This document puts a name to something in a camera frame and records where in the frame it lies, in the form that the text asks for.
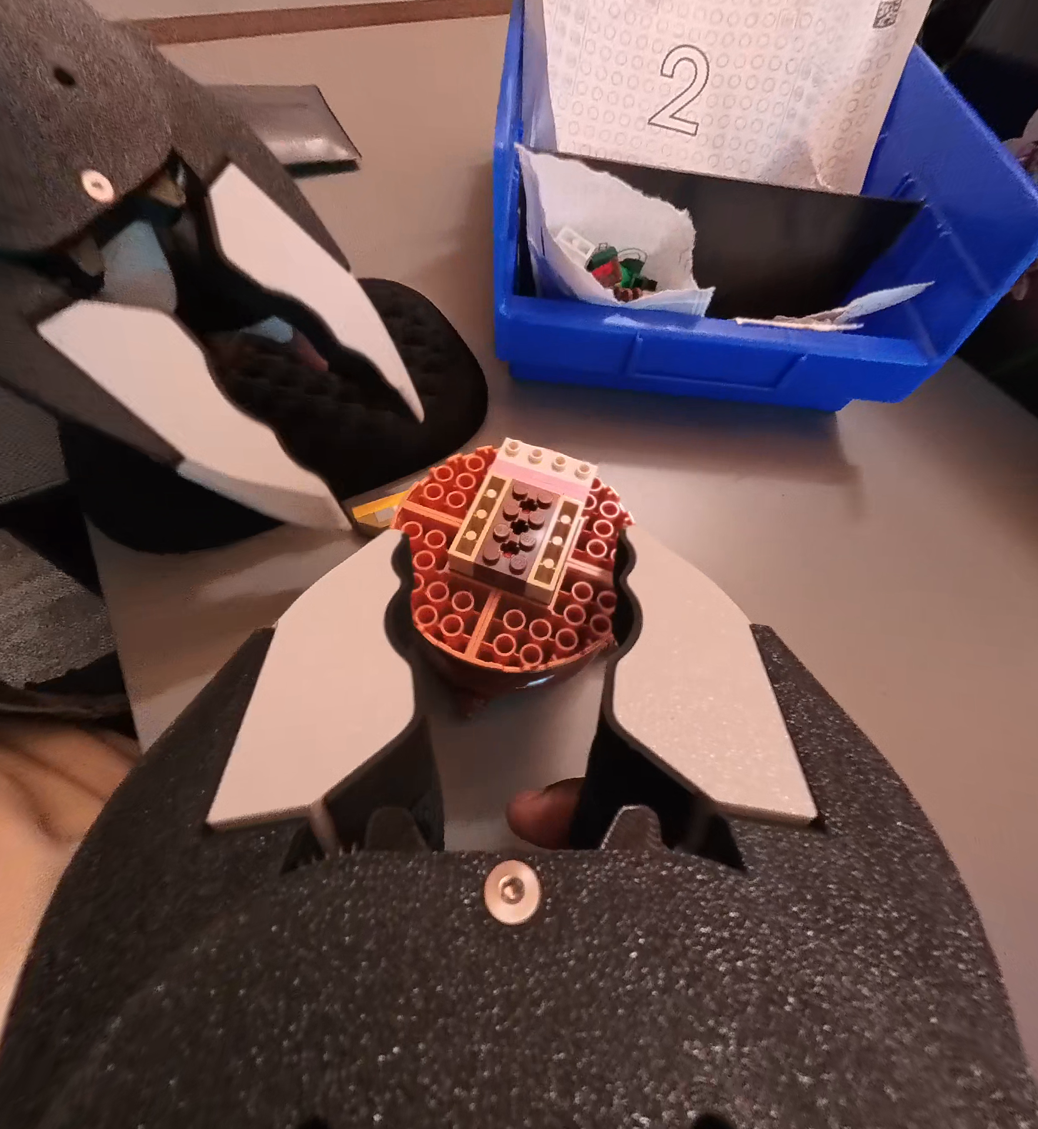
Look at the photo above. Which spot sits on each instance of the small white lego brick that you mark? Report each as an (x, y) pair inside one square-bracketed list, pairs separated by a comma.
[(576, 244)]

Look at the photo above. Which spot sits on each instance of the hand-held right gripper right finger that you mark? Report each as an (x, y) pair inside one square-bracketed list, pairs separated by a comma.
[(704, 706)]

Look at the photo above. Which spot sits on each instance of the torn white paper bag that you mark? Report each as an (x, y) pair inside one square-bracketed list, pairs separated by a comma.
[(598, 212)]

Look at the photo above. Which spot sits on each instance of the dark leather wallet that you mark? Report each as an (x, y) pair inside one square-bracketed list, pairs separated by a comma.
[(298, 128)]

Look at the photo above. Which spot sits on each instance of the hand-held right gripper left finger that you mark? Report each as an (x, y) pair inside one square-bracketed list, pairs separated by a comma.
[(325, 706)]

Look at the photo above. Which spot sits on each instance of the person's left hand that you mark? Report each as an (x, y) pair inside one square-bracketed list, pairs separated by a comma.
[(311, 351)]

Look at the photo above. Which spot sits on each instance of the white dotted paper bag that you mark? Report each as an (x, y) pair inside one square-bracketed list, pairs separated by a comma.
[(748, 88)]

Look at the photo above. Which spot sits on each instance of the person's beige shirt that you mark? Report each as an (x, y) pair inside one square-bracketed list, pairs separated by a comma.
[(16, 838)]

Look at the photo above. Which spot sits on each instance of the lego flower pot model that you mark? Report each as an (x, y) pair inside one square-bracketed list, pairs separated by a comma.
[(519, 564)]

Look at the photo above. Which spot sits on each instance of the pile of small lego pieces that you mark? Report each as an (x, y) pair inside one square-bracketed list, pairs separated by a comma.
[(624, 269)]

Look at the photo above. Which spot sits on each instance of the gold curved lego piece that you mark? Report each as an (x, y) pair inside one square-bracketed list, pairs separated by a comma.
[(377, 516)]

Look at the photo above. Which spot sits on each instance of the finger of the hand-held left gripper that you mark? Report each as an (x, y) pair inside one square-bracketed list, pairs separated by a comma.
[(157, 388), (298, 256)]

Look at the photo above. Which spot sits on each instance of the black mesh chair seat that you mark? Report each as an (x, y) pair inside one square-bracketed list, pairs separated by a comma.
[(395, 379)]

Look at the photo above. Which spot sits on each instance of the blue plastic bin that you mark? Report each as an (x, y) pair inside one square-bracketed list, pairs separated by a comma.
[(748, 362)]

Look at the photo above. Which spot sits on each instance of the black bin divider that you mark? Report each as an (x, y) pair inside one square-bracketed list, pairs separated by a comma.
[(792, 247)]

